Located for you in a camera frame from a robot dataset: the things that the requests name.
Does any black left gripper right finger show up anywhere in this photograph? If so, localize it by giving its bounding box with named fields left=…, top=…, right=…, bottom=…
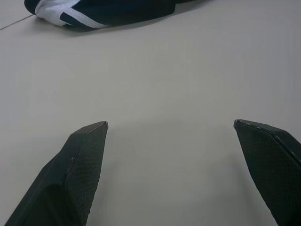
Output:
left=233, top=119, right=301, bottom=226

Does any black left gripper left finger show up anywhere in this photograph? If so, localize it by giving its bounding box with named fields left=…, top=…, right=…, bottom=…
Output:
left=4, top=121, right=109, bottom=226

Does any navy and white zip jacket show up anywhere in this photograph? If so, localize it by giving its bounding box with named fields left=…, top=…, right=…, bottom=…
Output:
left=24, top=0, right=197, bottom=30

